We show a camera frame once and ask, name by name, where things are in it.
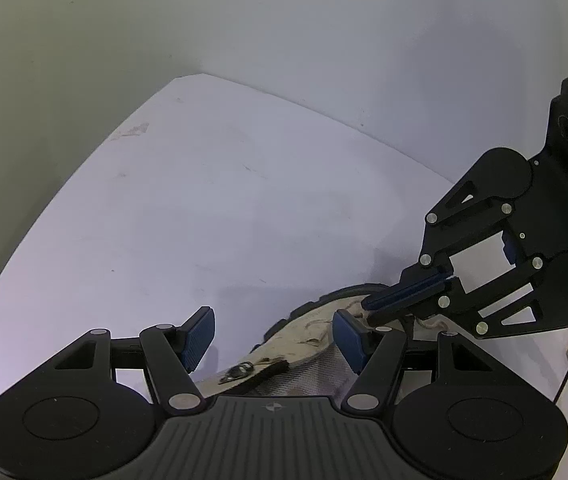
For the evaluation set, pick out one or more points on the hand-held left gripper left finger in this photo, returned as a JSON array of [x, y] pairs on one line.
[[198, 337]]

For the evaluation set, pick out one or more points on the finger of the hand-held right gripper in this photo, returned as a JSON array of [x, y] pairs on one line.
[[414, 305], [404, 287]]

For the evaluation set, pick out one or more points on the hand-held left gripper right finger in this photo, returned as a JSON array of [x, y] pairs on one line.
[[349, 340]]

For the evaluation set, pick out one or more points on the beige shoe with black sole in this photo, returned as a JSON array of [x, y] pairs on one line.
[[309, 330]]

